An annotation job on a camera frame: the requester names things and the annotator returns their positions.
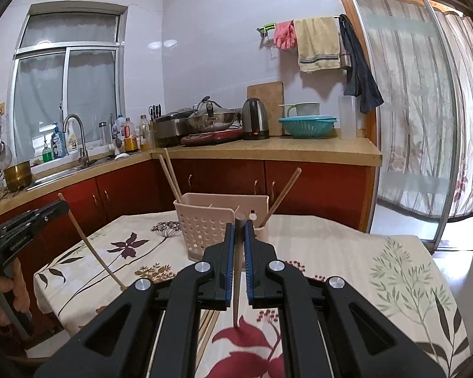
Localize pink rubber gloves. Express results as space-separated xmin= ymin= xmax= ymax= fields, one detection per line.
xmin=274 ymin=20 xmax=297 ymax=50

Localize grey mug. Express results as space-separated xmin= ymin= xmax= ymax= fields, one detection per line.
xmin=279 ymin=102 xmax=321 ymax=118

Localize white spray bottle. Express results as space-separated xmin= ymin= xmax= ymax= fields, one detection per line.
xmin=65 ymin=120 xmax=79 ymax=152

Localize floral tablecloth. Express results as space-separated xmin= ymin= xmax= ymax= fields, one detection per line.
xmin=33 ymin=209 xmax=471 ymax=378

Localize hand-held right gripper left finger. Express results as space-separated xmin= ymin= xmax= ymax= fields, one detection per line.
xmin=33 ymin=222 xmax=237 ymax=378

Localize light wooden chopstick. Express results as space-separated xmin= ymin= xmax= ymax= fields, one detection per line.
xmin=265 ymin=167 xmax=302 ymax=227
xmin=232 ymin=213 xmax=246 ymax=328
xmin=158 ymin=155 xmax=182 ymax=204
xmin=58 ymin=193 xmax=127 ymax=291
xmin=164 ymin=147 xmax=184 ymax=202

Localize teal plastic colander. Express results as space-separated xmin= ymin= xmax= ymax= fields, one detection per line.
xmin=278 ymin=115 xmax=337 ymax=139

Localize black steel electric kettle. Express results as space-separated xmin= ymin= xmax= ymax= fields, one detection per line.
xmin=242 ymin=98 xmax=270 ymax=140

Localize blue dish soap bottle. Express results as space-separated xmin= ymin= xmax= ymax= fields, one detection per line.
xmin=51 ymin=123 xmax=65 ymax=159

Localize hanging metal strainer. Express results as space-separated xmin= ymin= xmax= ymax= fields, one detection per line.
xmin=0 ymin=114 xmax=12 ymax=184

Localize sheer patterned curtain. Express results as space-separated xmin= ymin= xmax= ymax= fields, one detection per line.
xmin=355 ymin=0 xmax=473 ymax=221

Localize beige towel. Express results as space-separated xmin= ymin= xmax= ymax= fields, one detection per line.
xmin=293 ymin=16 xmax=342 ymax=73

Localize pile of wooden chopsticks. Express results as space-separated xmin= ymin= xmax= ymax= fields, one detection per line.
xmin=199 ymin=310 xmax=221 ymax=347

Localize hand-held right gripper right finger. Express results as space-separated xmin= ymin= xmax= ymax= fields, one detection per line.
xmin=242 ymin=222 xmax=446 ymax=378

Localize steel wok with lid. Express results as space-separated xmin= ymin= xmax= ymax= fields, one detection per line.
xmin=186 ymin=95 xmax=240 ymax=134

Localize wooden cutting board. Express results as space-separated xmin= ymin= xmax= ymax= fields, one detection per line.
xmin=247 ymin=81 xmax=285 ymax=136

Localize red kitchen cabinets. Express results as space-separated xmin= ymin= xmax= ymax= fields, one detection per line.
xmin=0 ymin=153 xmax=377 ymax=324

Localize pink perforated utensil holder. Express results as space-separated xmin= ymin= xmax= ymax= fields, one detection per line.
xmin=173 ymin=193 xmax=269 ymax=262

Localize translucent plastic container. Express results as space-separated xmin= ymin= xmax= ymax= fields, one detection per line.
xmin=338 ymin=94 xmax=357 ymax=140

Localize beige kitchen countertop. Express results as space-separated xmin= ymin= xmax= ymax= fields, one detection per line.
xmin=0 ymin=136 xmax=383 ymax=219

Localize person's left hand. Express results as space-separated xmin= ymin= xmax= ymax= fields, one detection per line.
xmin=0 ymin=260 xmax=31 ymax=327

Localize yellow oil bottle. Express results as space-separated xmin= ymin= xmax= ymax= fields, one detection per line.
xmin=139 ymin=115 xmax=150 ymax=151

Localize aluminium frame window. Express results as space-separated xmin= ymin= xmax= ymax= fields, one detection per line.
xmin=12 ymin=3 xmax=129 ymax=162

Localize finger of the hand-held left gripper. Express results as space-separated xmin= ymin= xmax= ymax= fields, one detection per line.
xmin=43 ymin=200 xmax=70 ymax=217
xmin=0 ymin=209 xmax=66 ymax=245

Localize steel sink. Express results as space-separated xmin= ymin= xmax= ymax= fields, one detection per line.
xmin=26 ymin=153 xmax=121 ymax=190

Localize dark hanging cloth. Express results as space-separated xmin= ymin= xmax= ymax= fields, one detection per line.
xmin=338 ymin=14 xmax=385 ymax=114

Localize sliding glass door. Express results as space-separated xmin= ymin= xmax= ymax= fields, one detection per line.
xmin=345 ymin=0 xmax=473 ymax=245

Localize brass pot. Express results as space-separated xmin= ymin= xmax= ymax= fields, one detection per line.
xmin=3 ymin=161 xmax=33 ymax=192

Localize steel kitchen faucet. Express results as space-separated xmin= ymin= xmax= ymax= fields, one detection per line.
xmin=62 ymin=114 xmax=89 ymax=167

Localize red induction cooker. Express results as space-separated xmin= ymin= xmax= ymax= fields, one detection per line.
xmin=180 ymin=126 xmax=245 ymax=145

